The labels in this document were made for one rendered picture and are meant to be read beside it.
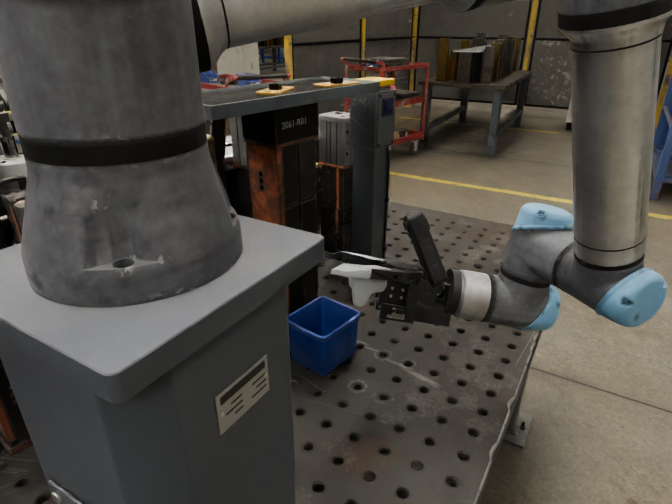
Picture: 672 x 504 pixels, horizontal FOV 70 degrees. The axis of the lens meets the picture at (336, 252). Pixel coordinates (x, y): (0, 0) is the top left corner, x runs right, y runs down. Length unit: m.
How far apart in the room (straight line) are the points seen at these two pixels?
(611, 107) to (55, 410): 0.53
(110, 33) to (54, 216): 0.11
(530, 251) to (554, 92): 7.15
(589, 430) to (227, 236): 1.72
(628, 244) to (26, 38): 0.57
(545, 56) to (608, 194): 7.27
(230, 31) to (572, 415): 1.76
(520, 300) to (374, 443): 0.30
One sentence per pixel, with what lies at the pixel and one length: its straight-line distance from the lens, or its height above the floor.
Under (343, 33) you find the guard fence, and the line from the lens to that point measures 6.39.
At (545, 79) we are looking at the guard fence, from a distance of 7.84.
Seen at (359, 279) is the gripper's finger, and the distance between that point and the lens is 0.67.
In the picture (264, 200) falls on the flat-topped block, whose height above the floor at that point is 0.99.
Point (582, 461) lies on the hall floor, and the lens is 1.84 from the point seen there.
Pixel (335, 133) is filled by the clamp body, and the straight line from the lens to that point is 1.18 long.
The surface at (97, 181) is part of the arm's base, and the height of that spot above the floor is 1.18.
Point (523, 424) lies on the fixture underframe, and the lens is 1.84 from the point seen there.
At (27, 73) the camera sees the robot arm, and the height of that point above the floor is 1.24.
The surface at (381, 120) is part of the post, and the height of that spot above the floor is 1.09.
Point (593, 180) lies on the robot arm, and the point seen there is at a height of 1.11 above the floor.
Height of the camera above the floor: 1.26
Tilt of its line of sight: 26 degrees down
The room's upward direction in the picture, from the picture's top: straight up
